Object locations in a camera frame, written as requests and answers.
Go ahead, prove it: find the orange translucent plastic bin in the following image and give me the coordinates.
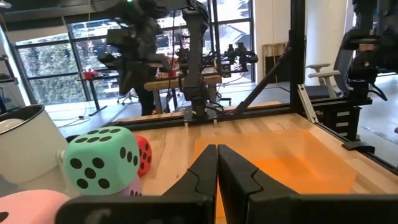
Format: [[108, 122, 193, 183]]
[[192, 130, 358, 218]]

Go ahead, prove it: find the person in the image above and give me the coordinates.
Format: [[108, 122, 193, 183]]
[[119, 60, 156, 116]]

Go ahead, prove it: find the background wooden table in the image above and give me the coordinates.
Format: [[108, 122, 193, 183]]
[[143, 67, 223, 114]]

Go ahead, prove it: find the black metal table frame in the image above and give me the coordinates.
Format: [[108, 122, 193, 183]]
[[60, 0, 398, 175]]

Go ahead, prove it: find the wooden board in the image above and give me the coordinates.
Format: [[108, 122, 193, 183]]
[[262, 42, 289, 83]]

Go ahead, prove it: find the grey office chair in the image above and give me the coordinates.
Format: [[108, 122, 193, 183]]
[[304, 30, 355, 100]]

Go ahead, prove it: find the background black robot rig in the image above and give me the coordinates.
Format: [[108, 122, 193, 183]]
[[341, 0, 398, 105]]

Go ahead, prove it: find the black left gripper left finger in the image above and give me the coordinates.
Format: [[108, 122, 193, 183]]
[[55, 144, 218, 224]]

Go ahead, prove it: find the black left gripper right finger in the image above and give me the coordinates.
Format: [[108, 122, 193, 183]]
[[217, 144, 398, 224]]

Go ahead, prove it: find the large red foam die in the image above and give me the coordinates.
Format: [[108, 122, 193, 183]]
[[134, 134, 153, 178]]

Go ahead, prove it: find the black drawer cabinet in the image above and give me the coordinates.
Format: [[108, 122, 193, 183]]
[[323, 98, 363, 141]]

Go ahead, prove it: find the white cylindrical cup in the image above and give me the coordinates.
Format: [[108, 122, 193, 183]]
[[0, 104, 70, 191]]

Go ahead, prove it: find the large pink foam die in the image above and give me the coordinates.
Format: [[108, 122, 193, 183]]
[[0, 189, 71, 224]]

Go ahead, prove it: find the large purple foam die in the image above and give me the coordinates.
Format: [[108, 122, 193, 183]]
[[119, 174, 144, 197]]

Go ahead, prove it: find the large teal foam die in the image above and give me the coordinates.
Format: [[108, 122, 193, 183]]
[[63, 125, 141, 196]]

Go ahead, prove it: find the white metal bar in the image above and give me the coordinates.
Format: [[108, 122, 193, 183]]
[[297, 83, 320, 124]]

